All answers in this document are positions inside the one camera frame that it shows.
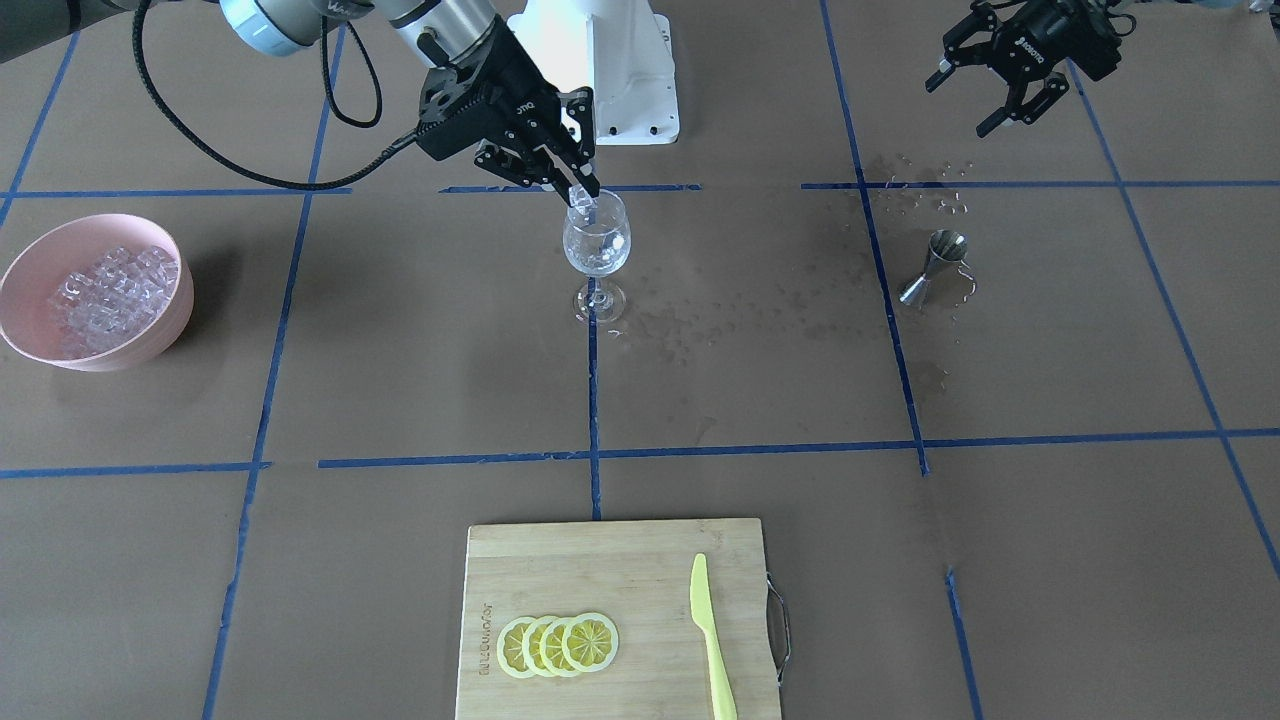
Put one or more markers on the wooden cutting board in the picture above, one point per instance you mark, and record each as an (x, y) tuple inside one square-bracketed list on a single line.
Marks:
[(637, 573)]

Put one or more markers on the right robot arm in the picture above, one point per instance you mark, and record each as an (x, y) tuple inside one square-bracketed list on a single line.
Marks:
[(437, 31)]

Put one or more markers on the clear ice cubes pile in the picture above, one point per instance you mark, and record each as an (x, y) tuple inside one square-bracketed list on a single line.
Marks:
[(111, 301)]

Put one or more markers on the clear wine glass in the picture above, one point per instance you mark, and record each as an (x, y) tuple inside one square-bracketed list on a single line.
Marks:
[(597, 246)]

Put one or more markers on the steel jigger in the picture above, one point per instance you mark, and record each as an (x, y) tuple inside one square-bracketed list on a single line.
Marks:
[(946, 250)]

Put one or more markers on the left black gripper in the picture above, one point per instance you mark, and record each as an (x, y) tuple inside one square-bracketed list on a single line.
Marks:
[(1062, 42)]

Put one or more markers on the pink bowl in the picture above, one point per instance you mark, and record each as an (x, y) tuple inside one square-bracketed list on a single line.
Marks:
[(28, 282)]

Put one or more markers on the yellow plastic knife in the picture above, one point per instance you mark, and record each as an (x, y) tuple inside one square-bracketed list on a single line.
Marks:
[(722, 702)]

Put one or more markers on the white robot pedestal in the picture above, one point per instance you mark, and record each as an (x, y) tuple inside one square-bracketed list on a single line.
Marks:
[(622, 50)]

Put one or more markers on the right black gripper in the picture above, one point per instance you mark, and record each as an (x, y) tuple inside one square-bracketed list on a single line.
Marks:
[(517, 93)]

